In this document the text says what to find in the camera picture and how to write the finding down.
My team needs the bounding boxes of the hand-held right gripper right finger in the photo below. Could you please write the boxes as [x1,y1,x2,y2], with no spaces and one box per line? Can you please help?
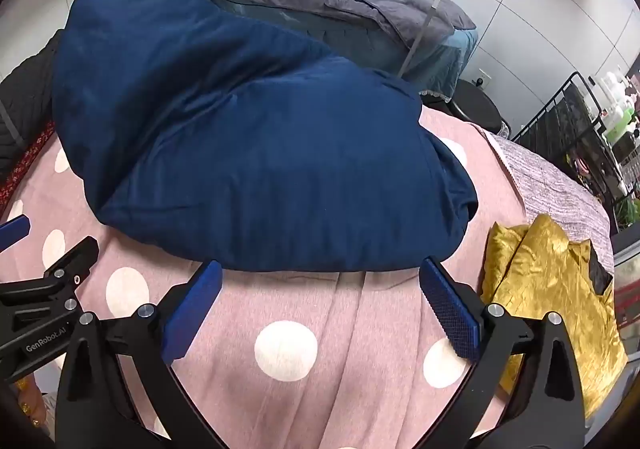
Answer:
[419,256,586,449]

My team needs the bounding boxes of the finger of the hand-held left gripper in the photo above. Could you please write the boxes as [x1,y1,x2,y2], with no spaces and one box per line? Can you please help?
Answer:
[0,215,32,252]
[0,235,100,325]

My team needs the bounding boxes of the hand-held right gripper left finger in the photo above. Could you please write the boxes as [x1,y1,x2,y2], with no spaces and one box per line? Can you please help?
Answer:
[55,259,226,449]

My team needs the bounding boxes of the navy blue jacket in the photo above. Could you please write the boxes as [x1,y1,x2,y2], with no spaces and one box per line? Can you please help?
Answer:
[51,0,478,275]

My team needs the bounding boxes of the red floral cloth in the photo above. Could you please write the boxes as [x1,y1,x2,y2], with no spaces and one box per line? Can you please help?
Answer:
[0,121,58,220]

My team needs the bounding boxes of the golden satin garment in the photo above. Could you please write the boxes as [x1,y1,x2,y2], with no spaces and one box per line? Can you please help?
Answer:
[480,213,630,422]

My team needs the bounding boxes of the pink polka dot bed sheet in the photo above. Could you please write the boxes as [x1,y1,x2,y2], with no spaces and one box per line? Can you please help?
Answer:
[0,106,531,449]

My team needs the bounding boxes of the black quilted cloth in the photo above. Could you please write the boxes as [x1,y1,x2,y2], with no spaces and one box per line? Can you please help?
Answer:
[0,29,66,184]

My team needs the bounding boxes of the grey knit blanket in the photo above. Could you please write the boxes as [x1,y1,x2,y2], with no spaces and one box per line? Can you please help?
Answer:
[472,124,615,280]

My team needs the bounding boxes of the red plastic crate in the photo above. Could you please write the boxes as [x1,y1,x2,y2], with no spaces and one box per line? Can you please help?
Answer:
[612,279,640,330]

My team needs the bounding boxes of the green plant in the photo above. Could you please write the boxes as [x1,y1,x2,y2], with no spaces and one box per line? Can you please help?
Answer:
[617,199,640,230]

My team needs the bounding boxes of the black round stool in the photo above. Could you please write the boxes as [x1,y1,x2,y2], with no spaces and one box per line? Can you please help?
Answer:
[422,79,503,134]

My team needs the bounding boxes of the black metal rack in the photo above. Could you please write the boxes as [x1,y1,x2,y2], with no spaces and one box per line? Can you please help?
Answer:
[510,71,640,230]

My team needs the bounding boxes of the green container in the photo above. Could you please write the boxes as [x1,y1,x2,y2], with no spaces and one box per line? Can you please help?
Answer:
[602,111,638,144]

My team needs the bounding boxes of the white plastic bottles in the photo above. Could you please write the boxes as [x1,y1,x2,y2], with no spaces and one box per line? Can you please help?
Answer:
[590,71,640,114]

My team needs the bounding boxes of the teal covered treatment bed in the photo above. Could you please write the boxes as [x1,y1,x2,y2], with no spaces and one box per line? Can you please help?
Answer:
[210,0,478,97]

